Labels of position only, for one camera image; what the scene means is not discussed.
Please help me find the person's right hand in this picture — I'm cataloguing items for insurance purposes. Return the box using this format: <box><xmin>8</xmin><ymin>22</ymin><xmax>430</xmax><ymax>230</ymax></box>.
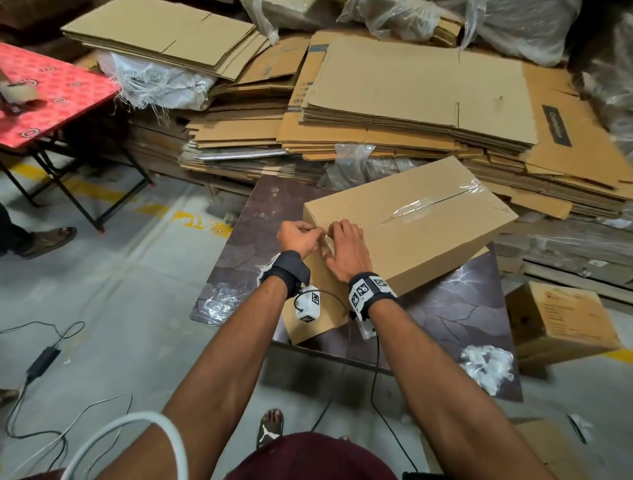
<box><xmin>321</xmin><ymin>220</ymin><xmax>375</xmax><ymax>286</ymax></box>

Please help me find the person's left hand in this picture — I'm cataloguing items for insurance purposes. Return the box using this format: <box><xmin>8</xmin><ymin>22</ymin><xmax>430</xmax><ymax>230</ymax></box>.
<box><xmin>277</xmin><ymin>220</ymin><xmax>329</xmax><ymax>260</ymax></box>

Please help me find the taped brown cardboard box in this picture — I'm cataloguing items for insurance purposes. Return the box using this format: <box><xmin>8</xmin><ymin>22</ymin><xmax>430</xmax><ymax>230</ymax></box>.
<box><xmin>302</xmin><ymin>156</ymin><xmax>519</xmax><ymax>298</ymax></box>

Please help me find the person's left forearm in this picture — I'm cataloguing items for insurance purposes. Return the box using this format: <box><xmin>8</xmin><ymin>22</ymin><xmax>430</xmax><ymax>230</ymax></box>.
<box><xmin>97</xmin><ymin>284</ymin><xmax>288</xmax><ymax>480</ymax></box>

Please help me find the person's right forearm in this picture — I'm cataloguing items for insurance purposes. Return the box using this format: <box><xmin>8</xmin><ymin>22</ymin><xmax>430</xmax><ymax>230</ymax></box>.
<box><xmin>367</xmin><ymin>298</ymin><xmax>557</xmax><ymax>480</ymax></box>

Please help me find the crumpled clear plastic sheet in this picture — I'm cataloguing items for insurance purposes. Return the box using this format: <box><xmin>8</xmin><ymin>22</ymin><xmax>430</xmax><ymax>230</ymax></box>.
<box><xmin>316</xmin><ymin>144</ymin><xmax>427</xmax><ymax>192</ymax></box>

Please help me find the clear plastic wrap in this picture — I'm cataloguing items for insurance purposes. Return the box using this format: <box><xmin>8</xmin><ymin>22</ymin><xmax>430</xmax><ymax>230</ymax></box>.
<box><xmin>200</xmin><ymin>286</ymin><xmax>249</xmax><ymax>325</ymax></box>

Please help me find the stack of flattened cardboard boxes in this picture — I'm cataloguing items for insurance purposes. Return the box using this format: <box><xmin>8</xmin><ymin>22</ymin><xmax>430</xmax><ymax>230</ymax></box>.
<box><xmin>494</xmin><ymin>217</ymin><xmax>633</xmax><ymax>292</ymax></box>
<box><xmin>276</xmin><ymin>30</ymin><xmax>633</xmax><ymax>219</ymax></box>
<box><xmin>61</xmin><ymin>0</ymin><xmax>271</xmax><ymax>81</ymax></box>
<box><xmin>124</xmin><ymin>36</ymin><xmax>327</xmax><ymax>185</ymax></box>

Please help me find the person's sandalled foot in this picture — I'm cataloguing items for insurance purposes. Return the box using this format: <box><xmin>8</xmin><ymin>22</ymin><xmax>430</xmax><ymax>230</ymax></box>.
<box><xmin>256</xmin><ymin>409</ymin><xmax>286</xmax><ymax>449</ymax></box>
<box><xmin>19</xmin><ymin>227</ymin><xmax>78</xmax><ymax>260</ymax></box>

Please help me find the white plastic wad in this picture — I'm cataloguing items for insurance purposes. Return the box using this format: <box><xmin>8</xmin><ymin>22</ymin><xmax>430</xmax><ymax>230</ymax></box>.
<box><xmin>460</xmin><ymin>345</ymin><xmax>516</xmax><ymax>396</ymax></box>

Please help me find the person's maroon clothing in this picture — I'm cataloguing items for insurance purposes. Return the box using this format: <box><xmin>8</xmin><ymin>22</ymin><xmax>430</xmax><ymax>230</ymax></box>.
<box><xmin>226</xmin><ymin>432</ymin><xmax>399</xmax><ymax>480</ymax></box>

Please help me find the white woven sack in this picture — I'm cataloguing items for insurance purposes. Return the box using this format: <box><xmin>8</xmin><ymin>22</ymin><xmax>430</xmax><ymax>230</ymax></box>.
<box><xmin>97</xmin><ymin>49</ymin><xmax>218</xmax><ymax>124</ymax></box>

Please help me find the thick white tube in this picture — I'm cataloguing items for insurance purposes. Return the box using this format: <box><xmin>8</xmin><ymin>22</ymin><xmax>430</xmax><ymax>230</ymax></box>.
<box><xmin>60</xmin><ymin>411</ymin><xmax>190</xmax><ymax>480</ymax></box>

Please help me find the labelled small cardboard box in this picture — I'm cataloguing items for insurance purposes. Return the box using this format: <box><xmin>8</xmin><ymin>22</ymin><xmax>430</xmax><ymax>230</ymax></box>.
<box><xmin>504</xmin><ymin>281</ymin><xmax>622</xmax><ymax>368</ymax></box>

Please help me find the large clear plastic bag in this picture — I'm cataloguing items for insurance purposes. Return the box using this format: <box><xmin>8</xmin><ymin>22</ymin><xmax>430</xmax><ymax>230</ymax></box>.
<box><xmin>460</xmin><ymin>0</ymin><xmax>583</xmax><ymax>68</ymax></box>

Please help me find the red patterned folding table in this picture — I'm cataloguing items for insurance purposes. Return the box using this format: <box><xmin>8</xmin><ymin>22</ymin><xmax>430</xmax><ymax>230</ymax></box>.
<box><xmin>0</xmin><ymin>42</ymin><xmax>155</xmax><ymax>232</ymax></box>

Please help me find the white paper scrap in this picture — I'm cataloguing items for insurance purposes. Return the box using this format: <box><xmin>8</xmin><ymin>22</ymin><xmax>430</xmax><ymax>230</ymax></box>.
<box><xmin>567</xmin><ymin>413</ymin><xmax>595</xmax><ymax>444</ymax></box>

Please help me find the grey plastic bag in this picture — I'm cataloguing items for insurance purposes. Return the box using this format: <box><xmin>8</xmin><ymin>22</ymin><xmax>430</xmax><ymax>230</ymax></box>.
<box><xmin>568</xmin><ymin>12</ymin><xmax>633</xmax><ymax>164</ymax></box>

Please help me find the black left wrist strap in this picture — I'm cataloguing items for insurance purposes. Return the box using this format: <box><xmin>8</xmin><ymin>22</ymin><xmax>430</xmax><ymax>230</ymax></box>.
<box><xmin>259</xmin><ymin>251</ymin><xmax>312</xmax><ymax>300</ymax></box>

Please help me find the white marker cube wrist camera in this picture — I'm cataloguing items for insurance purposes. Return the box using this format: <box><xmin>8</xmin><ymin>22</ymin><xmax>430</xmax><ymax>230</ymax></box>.
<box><xmin>295</xmin><ymin>285</ymin><xmax>320</xmax><ymax>323</ymax></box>

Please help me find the black marker-tagged right wrist strap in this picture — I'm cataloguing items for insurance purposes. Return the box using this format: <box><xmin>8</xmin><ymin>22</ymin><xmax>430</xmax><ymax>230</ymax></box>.
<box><xmin>347</xmin><ymin>272</ymin><xmax>399</xmax><ymax>321</ymax></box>

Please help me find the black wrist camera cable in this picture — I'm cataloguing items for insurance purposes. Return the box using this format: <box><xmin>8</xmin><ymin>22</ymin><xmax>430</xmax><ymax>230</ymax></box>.
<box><xmin>368</xmin><ymin>326</ymin><xmax>421</xmax><ymax>475</ymax></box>

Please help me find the black power adapter with cable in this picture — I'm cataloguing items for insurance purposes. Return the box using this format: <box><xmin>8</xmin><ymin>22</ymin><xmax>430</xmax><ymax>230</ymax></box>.
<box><xmin>0</xmin><ymin>321</ymin><xmax>86</xmax><ymax>440</ymax></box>

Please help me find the thin white cable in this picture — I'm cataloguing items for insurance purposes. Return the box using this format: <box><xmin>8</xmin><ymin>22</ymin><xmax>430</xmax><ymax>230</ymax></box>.
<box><xmin>0</xmin><ymin>393</ymin><xmax>134</xmax><ymax>480</ymax></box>

